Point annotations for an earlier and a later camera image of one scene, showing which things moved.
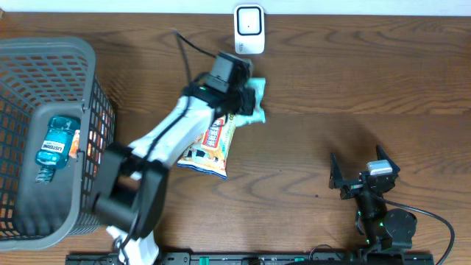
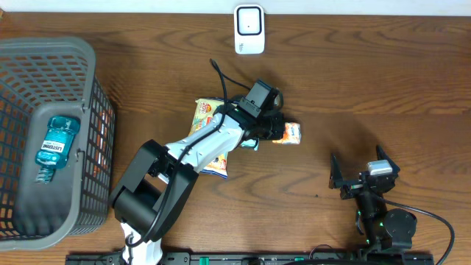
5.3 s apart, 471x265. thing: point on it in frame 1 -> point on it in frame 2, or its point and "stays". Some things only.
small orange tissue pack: (74, 146) -> (291, 134)
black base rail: (232, 258) stays
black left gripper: (249, 101) -> (280, 130)
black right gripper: (337, 180) stays
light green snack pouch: (257, 116) -> (250, 143)
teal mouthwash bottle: (57, 149) stays
